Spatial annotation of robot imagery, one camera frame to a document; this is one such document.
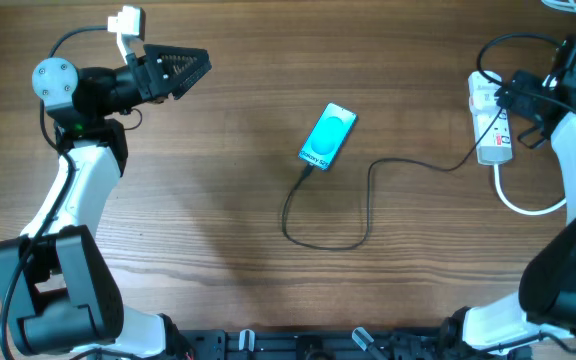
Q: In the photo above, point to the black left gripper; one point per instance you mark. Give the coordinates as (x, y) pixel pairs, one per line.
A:
(156, 79)

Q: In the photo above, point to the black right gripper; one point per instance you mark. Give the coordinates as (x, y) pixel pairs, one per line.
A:
(517, 103)

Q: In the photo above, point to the Galaxy S25 smartphone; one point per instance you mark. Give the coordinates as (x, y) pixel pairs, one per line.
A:
(327, 136)

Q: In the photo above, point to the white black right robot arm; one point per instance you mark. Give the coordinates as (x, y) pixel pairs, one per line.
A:
(544, 307)

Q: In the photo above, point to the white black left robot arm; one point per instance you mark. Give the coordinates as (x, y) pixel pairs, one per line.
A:
(58, 295)

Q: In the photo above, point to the white charger plug adapter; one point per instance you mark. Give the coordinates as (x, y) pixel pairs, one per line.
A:
(483, 100)

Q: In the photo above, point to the white power strip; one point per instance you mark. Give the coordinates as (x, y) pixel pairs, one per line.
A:
(491, 130)

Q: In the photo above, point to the black mounting rail base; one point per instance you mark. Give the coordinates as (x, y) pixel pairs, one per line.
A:
(398, 344)

